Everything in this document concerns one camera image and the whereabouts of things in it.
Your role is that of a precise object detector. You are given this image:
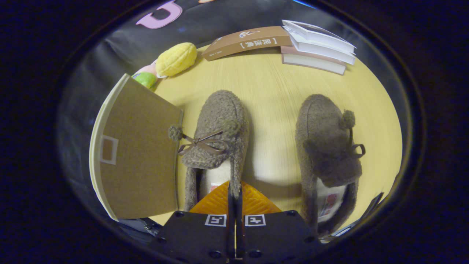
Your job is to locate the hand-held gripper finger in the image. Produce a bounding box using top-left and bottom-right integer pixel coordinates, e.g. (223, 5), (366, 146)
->
(235, 180), (323, 264)
(156, 180), (235, 264)

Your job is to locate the brown fuzzy shoe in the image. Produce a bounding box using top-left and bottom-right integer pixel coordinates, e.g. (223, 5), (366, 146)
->
(169, 90), (250, 212)
(295, 94), (366, 238)

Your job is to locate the dark cloth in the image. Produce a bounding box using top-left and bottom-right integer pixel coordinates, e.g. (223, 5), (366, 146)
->
(117, 217), (163, 238)

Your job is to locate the black slanted bar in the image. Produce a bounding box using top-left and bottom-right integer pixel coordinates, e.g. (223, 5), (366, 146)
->
(322, 192), (384, 242)

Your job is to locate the green and pink plush toy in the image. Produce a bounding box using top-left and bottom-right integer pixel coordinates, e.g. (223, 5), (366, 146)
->
(132, 63), (159, 88)

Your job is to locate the yellow plush toy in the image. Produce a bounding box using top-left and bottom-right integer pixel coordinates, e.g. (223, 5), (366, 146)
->
(156, 42), (197, 77)

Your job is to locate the pale pink book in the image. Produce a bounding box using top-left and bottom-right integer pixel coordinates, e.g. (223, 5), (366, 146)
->
(280, 46), (347, 76)

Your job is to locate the brown book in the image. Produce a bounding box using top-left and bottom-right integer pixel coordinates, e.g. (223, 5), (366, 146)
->
(202, 26), (292, 61)

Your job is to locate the white book with dark cover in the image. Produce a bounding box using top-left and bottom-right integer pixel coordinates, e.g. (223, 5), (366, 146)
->
(281, 19), (357, 55)

